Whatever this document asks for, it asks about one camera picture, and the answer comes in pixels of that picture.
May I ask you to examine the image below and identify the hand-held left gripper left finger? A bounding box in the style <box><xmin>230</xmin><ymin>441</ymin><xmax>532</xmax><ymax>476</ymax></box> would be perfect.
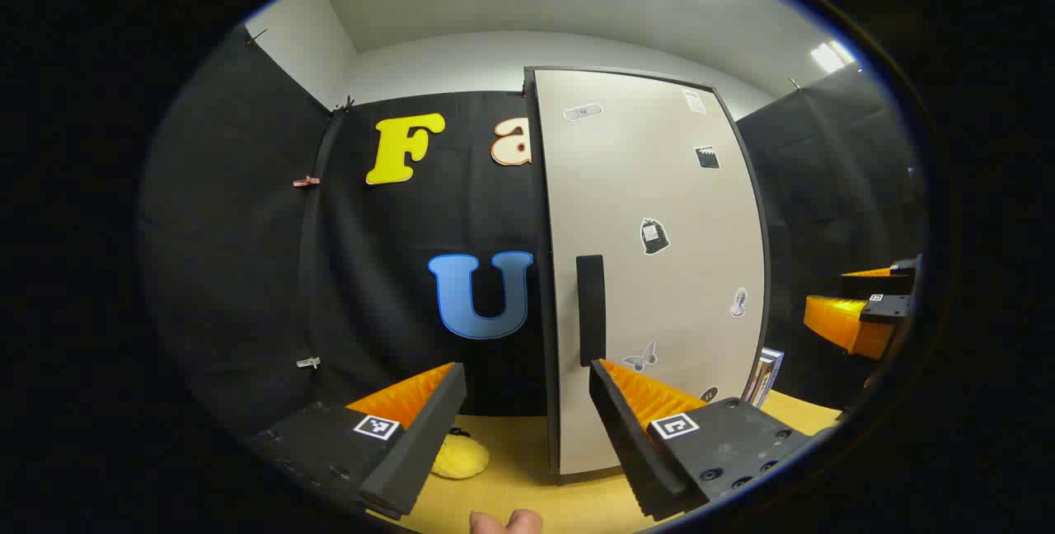
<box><xmin>247</xmin><ymin>361</ymin><xmax>467</xmax><ymax>520</ymax></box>

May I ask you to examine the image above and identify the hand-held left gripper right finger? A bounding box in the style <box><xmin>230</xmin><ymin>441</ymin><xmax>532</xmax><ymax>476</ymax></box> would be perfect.
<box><xmin>588</xmin><ymin>358</ymin><xmax>813</xmax><ymax>522</ymax></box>

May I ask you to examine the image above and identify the yellow coaster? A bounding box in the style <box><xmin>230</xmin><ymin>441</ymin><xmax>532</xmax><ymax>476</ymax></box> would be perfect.
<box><xmin>429</xmin><ymin>427</ymin><xmax>492</xmax><ymax>481</ymax></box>

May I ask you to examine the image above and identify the black door handle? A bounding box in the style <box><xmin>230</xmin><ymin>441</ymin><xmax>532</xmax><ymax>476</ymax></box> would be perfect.
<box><xmin>575</xmin><ymin>255</ymin><xmax>607</xmax><ymax>368</ymax></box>

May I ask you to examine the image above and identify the beige cabinet door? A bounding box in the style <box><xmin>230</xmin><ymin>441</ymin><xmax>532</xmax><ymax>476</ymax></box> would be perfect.
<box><xmin>534</xmin><ymin>68</ymin><xmax>767</xmax><ymax>475</ymax></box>

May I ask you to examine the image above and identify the dark grey cabinet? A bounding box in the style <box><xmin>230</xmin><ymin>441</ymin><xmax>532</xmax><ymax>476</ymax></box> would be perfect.
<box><xmin>523</xmin><ymin>64</ymin><xmax>776</xmax><ymax>481</ymax></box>

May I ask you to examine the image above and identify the book with blue spine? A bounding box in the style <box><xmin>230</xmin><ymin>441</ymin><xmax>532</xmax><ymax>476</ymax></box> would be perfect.
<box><xmin>758</xmin><ymin>347</ymin><xmax>785</xmax><ymax>408</ymax></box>

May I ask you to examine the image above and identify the book with white spine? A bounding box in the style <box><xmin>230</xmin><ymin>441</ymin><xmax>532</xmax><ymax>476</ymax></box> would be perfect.
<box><xmin>752</xmin><ymin>349</ymin><xmax>776</xmax><ymax>405</ymax></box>

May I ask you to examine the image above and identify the ceiling light panel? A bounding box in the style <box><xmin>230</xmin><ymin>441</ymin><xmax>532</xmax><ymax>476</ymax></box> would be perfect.
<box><xmin>809</xmin><ymin>40</ymin><xmax>860</xmax><ymax>75</ymax></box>

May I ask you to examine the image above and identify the black backdrop cloth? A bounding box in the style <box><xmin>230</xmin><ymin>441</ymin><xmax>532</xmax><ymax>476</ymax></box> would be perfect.
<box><xmin>138</xmin><ymin>23</ymin><xmax>928</xmax><ymax>436</ymax></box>

